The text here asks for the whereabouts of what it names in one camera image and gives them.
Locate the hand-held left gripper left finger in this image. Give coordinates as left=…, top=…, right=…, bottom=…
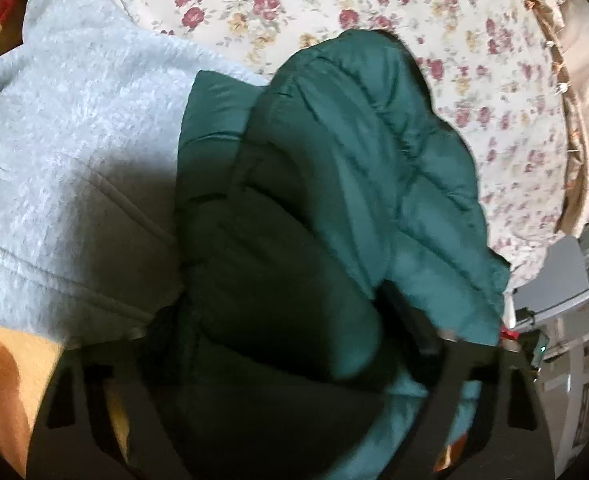
left=27, top=340, right=185, bottom=480

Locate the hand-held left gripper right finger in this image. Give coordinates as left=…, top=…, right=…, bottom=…
left=399, top=341, right=556, bottom=480

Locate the teal puffer jacket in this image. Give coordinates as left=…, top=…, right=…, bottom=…
left=139, top=29, right=513, bottom=480

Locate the grey fleece hoodie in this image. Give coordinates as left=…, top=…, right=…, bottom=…
left=0, top=0, right=271, bottom=352

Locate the floral bedsheet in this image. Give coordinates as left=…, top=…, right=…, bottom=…
left=94, top=0, right=578, bottom=288

